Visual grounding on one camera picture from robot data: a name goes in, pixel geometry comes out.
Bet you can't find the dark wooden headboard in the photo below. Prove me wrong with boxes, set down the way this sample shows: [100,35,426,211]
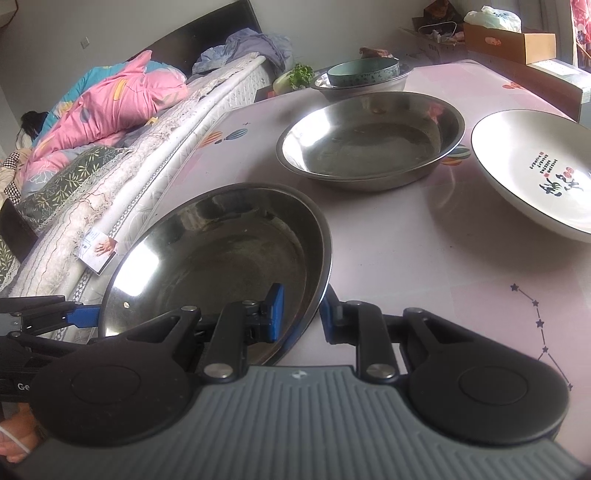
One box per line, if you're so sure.
[124,0,265,78]

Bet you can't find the napa cabbage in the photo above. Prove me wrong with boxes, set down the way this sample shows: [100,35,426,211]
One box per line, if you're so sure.
[272,64,315,96]

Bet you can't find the shallow steel plate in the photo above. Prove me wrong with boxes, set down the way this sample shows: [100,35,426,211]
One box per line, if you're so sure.
[98,182,334,366]

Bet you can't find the grey box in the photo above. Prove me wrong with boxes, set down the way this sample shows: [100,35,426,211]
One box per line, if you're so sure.
[526,58,591,94]

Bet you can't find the person's left hand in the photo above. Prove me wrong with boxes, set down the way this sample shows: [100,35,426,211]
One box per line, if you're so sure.
[0,407,43,463]

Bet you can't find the large deep steel plate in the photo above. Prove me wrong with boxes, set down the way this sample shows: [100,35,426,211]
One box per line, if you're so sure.
[276,91,466,193]

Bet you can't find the pink floral curtain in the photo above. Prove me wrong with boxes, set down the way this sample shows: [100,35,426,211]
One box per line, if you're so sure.
[570,0,591,48]

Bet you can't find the steel bowl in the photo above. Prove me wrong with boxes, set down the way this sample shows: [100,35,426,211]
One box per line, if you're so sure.
[310,61,414,103]

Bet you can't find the white mattress label card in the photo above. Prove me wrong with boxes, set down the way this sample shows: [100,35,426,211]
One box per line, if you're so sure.
[78,228,121,277]

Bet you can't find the open brown cardboard box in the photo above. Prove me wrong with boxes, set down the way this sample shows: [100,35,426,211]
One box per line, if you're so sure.
[463,22,557,66]

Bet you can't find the green patterned pillow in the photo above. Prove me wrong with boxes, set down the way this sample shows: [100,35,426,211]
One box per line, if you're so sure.
[16,144,133,232]

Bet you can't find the white quilted mattress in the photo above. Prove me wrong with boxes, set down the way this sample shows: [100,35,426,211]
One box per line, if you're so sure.
[0,52,274,303]

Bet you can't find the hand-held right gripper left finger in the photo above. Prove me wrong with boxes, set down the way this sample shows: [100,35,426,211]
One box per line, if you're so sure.
[124,282,286,384]

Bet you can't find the pink floral quilt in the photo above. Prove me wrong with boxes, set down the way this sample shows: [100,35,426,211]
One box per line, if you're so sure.
[18,50,190,186]

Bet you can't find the white ceramic plate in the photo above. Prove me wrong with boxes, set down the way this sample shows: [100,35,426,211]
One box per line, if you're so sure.
[471,109,591,243]

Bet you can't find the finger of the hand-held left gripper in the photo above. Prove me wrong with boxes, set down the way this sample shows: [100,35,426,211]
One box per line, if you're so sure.
[0,295,101,330]
[4,330,95,357]

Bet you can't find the checkered cloth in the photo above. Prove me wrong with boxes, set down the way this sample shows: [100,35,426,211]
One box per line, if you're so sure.
[0,150,25,206]

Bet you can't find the white plastic bag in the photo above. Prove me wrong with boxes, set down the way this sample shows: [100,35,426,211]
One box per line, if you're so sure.
[464,6,523,33]

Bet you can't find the brown wooden cabinet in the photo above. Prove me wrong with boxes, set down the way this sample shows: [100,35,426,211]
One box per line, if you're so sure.
[465,47,591,123]

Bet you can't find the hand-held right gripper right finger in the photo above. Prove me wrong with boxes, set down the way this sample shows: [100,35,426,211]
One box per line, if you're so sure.
[318,283,452,384]

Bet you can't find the pink patterned tablecloth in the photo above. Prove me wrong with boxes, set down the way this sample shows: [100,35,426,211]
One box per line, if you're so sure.
[152,59,591,437]

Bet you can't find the teal ceramic bowl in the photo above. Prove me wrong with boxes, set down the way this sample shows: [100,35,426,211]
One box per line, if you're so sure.
[327,58,401,88]

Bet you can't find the blue-grey crumpled clothes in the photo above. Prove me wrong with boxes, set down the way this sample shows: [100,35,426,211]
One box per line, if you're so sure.
[191,28,294,75]

